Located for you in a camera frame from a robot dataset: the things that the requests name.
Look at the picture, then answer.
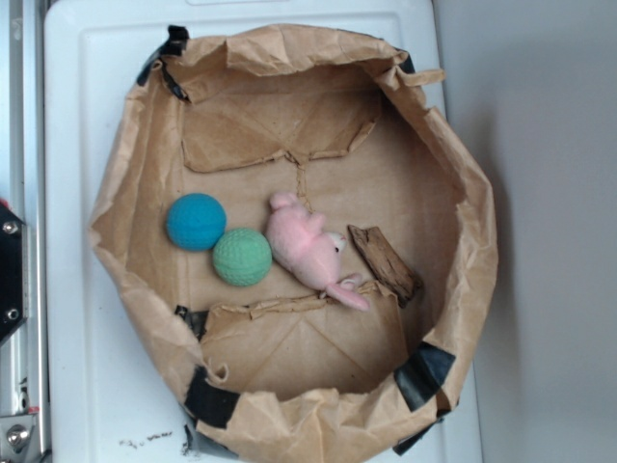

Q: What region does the white plastic tray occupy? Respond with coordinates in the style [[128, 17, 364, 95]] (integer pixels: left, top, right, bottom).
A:
[[41, 0, 486, 463]]

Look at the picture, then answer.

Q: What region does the green textured ball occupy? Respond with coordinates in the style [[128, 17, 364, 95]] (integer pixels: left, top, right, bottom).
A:
[[213, 228, 273, 286]]

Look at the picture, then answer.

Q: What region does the aluminium frame rail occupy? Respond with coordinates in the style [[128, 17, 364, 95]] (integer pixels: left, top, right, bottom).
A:
[[1, 1, 52, 462]]

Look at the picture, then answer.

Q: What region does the brown wood piece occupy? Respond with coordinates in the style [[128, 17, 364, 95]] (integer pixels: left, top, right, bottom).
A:
[[347, 224, 423, 309]]

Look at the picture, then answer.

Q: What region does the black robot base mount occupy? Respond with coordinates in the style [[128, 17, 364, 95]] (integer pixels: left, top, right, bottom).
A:
[[0, 199, 26, 346]]

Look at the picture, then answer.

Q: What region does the blue textured ball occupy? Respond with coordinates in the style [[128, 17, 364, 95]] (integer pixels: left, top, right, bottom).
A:
[[166, 193, 227, 252]]

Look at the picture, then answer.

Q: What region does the pink plush bunny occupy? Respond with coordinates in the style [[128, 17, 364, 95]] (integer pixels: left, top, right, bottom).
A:
[[265, 192, 370, 312]]

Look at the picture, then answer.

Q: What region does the brown paper bag bin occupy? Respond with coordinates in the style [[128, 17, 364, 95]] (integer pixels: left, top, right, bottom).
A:
[[89, 24, 497, 462]]

